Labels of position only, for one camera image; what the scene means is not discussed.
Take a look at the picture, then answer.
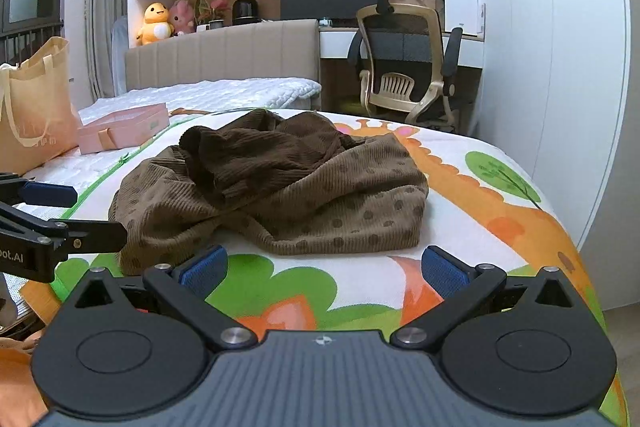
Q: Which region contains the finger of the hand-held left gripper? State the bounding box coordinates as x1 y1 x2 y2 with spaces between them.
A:
0 202 129 258
0 172 79 208

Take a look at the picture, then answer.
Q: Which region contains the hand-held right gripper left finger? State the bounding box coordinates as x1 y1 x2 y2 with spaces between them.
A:
75 244 258 353

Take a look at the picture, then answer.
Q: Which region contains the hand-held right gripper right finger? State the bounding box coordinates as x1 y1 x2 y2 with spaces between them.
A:
390 246 576 353

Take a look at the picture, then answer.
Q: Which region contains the brown dotted garment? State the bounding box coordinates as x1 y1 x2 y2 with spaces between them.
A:
108 108 430 277

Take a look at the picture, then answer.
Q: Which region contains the printed animal blanket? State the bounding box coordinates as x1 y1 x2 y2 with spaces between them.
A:
20 107 632 427

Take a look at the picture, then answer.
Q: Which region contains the beige tote bag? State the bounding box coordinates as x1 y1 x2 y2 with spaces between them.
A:
0 37 83 178

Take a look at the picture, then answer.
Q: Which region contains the pink gift box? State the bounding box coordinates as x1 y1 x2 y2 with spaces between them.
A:
77 103 169 155

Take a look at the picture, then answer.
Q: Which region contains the orange cloth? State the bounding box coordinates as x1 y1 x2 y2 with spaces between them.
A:
0 327 51 427

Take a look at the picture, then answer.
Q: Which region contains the grey cushion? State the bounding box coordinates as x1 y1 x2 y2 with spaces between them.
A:
112 16 132 98

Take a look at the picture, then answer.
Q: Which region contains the white quilted mattress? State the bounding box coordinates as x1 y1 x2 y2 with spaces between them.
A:
0 77 322 228

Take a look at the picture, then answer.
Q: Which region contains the pale curtain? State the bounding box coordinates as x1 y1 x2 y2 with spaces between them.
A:
85 0 128 100

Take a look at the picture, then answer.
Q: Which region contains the yellow plush toy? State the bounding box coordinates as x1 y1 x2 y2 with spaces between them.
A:
136 2 176 46

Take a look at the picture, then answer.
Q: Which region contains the beige padded headboard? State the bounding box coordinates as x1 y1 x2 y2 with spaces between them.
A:
125 19 321 92

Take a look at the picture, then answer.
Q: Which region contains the pink plush toy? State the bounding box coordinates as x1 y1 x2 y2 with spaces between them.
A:
169 0 197 36

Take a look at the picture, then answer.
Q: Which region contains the beige mesh office chair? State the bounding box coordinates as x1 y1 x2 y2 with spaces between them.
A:
347 0 463 132

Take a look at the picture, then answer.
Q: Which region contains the potted plant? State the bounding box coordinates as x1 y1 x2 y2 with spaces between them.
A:
194 0 231 32

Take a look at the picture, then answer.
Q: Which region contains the white desk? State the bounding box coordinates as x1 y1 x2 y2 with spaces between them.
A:
320 27 486 68

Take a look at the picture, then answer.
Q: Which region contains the black round appliance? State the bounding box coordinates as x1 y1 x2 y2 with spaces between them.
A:
232 0 259 26

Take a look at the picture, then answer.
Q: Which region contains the white box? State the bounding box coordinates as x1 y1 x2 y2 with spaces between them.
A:
442 0 486 35

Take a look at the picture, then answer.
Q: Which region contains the dark wooden rail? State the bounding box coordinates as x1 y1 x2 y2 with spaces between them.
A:
0 22 66 68

